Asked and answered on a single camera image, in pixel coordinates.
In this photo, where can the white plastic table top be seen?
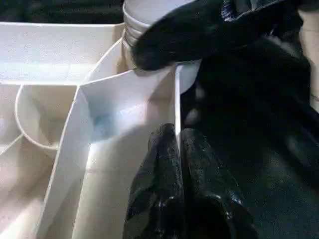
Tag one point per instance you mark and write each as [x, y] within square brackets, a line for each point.
[112, 99]

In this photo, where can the black plastic mat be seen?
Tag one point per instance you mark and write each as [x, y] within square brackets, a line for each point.
[249, 149]

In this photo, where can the white plastic table leg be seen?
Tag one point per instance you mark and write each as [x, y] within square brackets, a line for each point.
[134, 17]

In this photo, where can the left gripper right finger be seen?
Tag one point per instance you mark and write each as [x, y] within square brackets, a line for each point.
[209, 199]

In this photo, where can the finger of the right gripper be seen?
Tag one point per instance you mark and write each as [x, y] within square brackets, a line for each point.
[179, 37]

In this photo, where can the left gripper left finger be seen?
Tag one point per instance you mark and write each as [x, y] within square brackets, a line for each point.
[159, 194]

